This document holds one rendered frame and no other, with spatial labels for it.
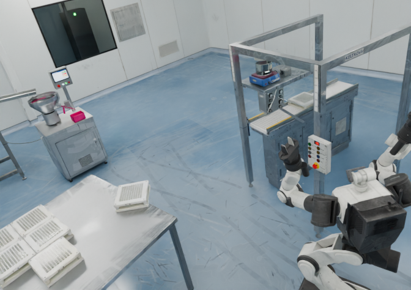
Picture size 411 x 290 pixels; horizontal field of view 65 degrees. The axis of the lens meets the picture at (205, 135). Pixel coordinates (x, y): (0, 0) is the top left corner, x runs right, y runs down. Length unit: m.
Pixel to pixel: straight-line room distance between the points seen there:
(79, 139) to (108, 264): 2.57
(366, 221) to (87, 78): 6.52
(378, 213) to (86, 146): 3.71
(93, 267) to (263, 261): 1.46
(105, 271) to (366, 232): 1.48
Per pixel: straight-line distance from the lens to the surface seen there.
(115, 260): 2.23
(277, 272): 2.96
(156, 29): 8.06
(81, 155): 4.62
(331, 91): 3.85
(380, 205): 1.77
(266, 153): 3.49
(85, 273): 2.27
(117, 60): 7.64
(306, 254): 2.26
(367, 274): 3.02
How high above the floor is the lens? 2.38
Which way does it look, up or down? 30 degrees down
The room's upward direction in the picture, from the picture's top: 11 degrees counter-clockwise
